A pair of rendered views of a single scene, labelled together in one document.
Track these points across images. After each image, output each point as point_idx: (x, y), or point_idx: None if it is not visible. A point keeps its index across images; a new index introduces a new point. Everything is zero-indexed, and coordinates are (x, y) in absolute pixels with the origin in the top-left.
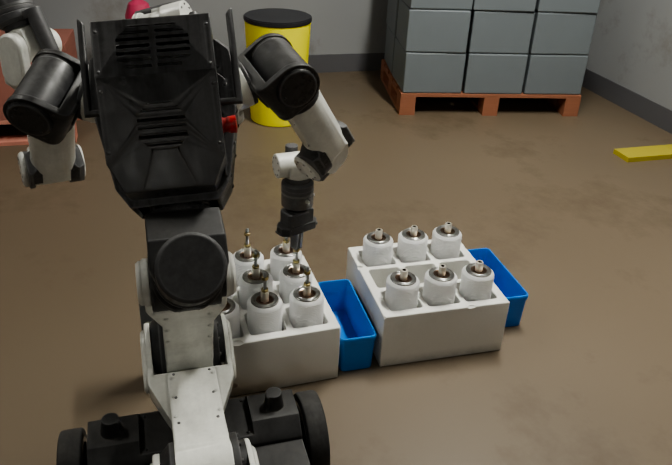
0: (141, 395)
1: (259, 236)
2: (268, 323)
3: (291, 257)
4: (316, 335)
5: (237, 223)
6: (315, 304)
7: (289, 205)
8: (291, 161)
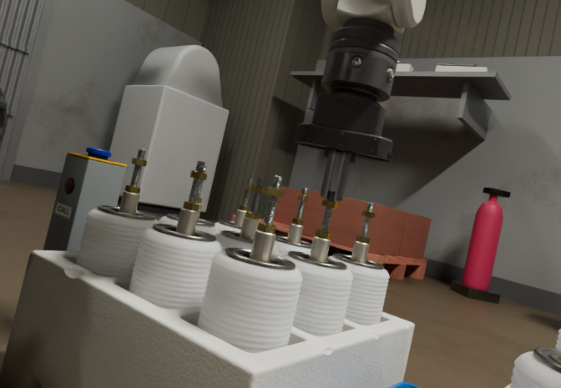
0: (5, 336)
1: (442, 372)
2: (143, 269)
3: (349, 264)
4: (191, 355)
5: (431, 354)
6: (239, 269)
7: (325, 72)
8: None
